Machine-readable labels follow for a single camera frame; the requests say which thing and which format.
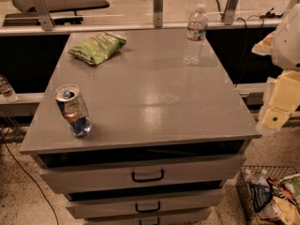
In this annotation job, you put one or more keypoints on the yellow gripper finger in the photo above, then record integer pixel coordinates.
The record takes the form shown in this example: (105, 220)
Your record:
(264, 47)
(281, 98)

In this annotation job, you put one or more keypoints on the redbull can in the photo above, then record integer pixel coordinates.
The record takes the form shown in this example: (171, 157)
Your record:
(71, 104)

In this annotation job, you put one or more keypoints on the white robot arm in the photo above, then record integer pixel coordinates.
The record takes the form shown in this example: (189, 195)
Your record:
(285, 52)

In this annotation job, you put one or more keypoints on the clear water bottle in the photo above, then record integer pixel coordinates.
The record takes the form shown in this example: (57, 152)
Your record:
(196, 34)

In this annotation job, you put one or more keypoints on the bottle in basket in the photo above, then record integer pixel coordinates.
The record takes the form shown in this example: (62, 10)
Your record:
(258, 178)

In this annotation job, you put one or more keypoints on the water bottle at left edge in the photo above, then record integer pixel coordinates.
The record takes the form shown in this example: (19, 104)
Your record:
(7, 90)

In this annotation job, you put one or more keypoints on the green snack bag in basket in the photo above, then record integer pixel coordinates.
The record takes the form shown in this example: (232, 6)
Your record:
(292, 183)

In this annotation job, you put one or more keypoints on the blue snack bag in basket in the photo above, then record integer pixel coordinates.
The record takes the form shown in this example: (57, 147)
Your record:
(261, 196)

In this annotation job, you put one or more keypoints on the yellow snack bag in basket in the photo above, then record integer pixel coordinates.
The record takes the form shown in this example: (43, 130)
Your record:
(282, 210)

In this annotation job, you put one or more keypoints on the grey drawer cabinet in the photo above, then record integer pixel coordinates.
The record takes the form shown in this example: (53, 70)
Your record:
(149, 111)

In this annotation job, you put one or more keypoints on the green chip bag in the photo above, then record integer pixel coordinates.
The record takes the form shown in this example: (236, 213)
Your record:
(98, 49)

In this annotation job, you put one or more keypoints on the right metal bracket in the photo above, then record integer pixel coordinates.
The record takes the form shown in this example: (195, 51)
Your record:
(229, 12)

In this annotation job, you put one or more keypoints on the metal bracket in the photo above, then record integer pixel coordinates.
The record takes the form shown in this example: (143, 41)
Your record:
(44, 17)
(229, 12)
(157, 13)

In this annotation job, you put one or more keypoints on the wire basket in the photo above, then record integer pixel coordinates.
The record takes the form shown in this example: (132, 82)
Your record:
(244, 193)

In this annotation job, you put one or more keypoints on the middle metal bracket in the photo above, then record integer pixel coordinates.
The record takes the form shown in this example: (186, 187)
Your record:
(157, 13)

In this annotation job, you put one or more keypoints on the top drawer black handle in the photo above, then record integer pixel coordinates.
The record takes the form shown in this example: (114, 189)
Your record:
(147, 177)

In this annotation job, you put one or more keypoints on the drawer black handle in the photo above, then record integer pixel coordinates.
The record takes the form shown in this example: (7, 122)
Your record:
(150, 221)
(147, 207)
(147, 177)

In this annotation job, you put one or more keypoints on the bottom drawer black handle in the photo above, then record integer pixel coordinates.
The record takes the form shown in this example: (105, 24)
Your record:
(150, 221)

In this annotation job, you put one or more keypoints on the middle drawer black handle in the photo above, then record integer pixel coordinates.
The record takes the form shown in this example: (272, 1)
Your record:
(147, 207)

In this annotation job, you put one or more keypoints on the left metal bracket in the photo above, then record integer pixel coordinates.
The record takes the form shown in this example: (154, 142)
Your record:
(44, 17)

